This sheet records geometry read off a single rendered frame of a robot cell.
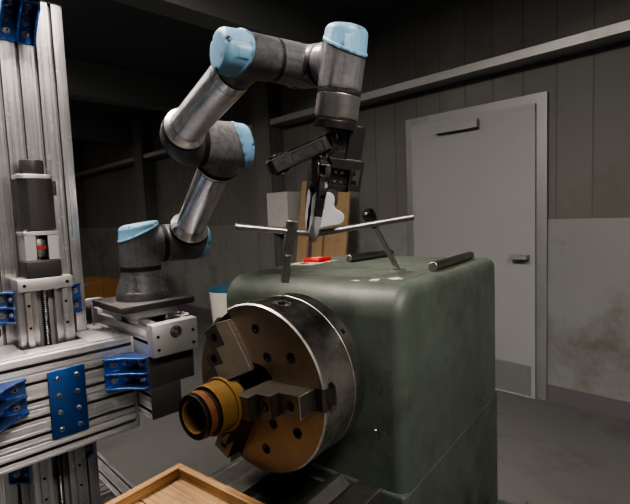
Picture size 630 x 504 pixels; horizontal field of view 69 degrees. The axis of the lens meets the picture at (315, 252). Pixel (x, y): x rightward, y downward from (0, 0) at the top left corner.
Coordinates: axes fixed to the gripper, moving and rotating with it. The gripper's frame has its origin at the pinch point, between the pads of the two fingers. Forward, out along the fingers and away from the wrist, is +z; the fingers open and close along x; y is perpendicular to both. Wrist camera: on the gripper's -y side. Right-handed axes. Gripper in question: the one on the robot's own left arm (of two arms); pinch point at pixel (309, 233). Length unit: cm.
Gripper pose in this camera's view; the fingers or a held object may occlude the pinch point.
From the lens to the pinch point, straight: 82.8
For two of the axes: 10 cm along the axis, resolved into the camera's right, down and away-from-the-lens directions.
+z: -1.3, 9.7, 2.0
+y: 9.6, 0.7, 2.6
